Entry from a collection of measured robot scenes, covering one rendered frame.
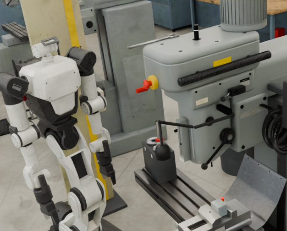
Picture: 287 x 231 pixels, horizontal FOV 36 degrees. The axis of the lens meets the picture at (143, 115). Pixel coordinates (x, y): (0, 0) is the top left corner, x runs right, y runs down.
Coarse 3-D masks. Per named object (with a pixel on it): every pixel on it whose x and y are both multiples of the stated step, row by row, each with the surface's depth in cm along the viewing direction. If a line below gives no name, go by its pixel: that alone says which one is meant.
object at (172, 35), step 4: (168, 36) 192; (172, 36) 191; (176, 36) 192; (152, 40) 189; (156, 40) 189; (160, 40) 190; (136, 44) 186; (140, 44) 186; (144, 44) 186; (128, 48) 184
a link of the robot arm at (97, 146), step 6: (102, 138) 259; (90, 144) 256; (96, 144) 255; (102, 144) 257; (108, 144) 255; (96, 150) 255; (102, 150) 257; (108, 150) 256; (96, 156) 261; (102, 156) 258; (108, 156) 257
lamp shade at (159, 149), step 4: (164, 144) 194; (156, 148) 193; (160, 148) 192; (164, 148) 192; (168, 148) 193; (156, 152) 193; (160, 152) 192; (164, 152) 192; (168, 152) 192; (156, 156) 194; (160, 156) 192; (164, 156) 192; (168, 156) 193; (160, 160) 193; (164, 160) 193
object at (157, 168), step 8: (144, 144) 263; (152, 144) 259; (144, 152) 267; (152, 152) 254; (144, 160) 272; (152, 160) 256; (168, 160) 253; (152, 168) 260; (160, 168) 253; (168, 168) 255; (160, 176) 255; (168, 176) 257; (176, 176) 259
